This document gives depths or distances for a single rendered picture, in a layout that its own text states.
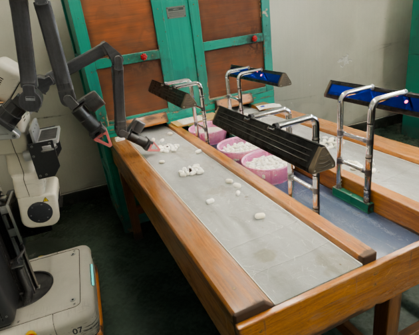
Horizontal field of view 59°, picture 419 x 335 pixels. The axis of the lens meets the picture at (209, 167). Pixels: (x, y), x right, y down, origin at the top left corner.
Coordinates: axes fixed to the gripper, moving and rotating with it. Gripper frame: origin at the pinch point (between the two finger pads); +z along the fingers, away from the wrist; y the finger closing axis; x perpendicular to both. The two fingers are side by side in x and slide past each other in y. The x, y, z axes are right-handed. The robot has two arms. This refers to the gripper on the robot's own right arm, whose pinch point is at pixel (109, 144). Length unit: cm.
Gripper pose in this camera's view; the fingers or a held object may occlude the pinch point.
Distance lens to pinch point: 160.3
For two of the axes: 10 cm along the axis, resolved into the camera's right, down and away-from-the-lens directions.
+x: -7.8, 6.2, -0.5
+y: -3.3, -3.3, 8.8
